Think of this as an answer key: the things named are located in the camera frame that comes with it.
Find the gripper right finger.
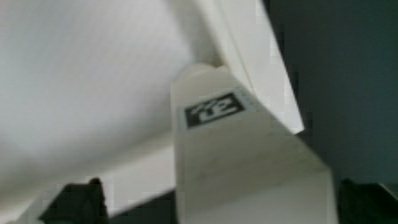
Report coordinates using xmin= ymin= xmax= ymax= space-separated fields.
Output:
xmin=337 ymin=179 xmax=398 ymax=224

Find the white desk top tray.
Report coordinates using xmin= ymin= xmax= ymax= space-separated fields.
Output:
xmin=0 ymin=0 xmax=304 ymax=224

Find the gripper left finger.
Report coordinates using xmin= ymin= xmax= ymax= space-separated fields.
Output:
xmin=37 ymin=178 xmax=108 ymax=224

